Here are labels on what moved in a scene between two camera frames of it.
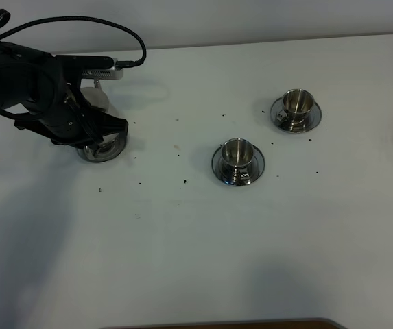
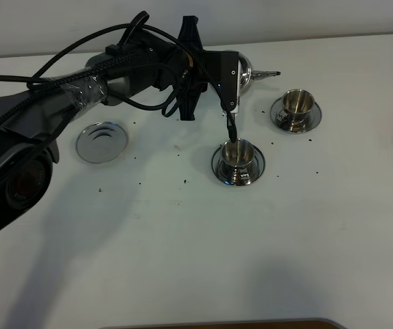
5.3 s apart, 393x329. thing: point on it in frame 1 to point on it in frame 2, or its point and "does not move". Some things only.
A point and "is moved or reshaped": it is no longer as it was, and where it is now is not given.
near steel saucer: (258, 158) does not move
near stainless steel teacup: (237, 155) does not move
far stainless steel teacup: (297, 104) does not move
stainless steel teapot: (99, 96) is moved or reshaped
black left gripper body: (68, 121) to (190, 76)
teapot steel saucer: (103, 152) does not move
